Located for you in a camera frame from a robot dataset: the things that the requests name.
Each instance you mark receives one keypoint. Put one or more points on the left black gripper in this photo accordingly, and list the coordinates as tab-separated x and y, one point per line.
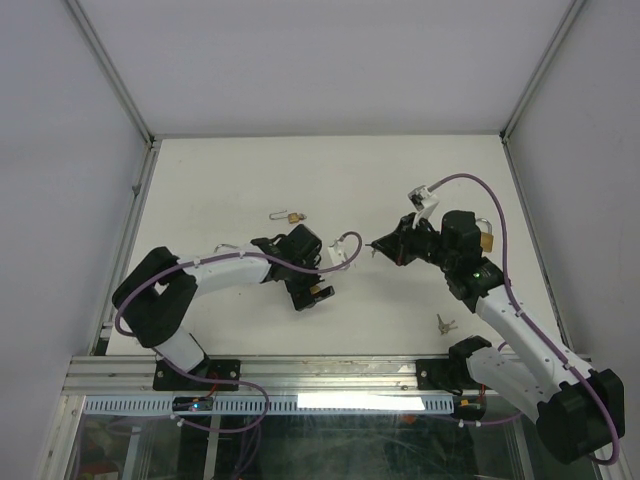
301	295

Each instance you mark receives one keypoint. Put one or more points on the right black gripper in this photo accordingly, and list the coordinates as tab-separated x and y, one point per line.
396	245

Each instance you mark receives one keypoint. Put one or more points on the large brass padlock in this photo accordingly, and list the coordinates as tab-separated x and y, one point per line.
486	234
225	246

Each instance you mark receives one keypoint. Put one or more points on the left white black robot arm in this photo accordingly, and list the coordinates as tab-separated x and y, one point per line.
154	299

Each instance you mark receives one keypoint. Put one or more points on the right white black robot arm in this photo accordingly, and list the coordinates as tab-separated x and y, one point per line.
576	409

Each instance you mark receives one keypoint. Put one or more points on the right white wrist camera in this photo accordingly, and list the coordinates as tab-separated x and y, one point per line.
425	202

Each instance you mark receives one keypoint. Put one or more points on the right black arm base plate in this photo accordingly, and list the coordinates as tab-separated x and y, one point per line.
447	374

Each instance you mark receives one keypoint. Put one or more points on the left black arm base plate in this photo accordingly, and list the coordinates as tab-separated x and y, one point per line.
220	374

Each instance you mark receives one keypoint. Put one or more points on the aluminium front rail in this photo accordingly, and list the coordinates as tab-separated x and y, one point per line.
277	374

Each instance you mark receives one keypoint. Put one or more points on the slotted grey cable duct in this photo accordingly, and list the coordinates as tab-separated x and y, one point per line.
297	404

